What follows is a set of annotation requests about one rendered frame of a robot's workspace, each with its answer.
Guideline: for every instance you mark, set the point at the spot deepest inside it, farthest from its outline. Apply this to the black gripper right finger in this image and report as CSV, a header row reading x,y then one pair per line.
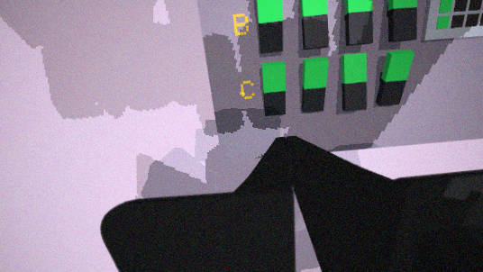
x,y
361,221

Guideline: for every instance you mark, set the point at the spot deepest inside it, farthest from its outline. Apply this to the grey switch panel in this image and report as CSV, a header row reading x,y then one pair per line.
x,y
343,74

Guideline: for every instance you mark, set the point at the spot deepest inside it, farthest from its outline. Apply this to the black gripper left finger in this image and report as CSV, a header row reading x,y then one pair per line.
x,y
249,229

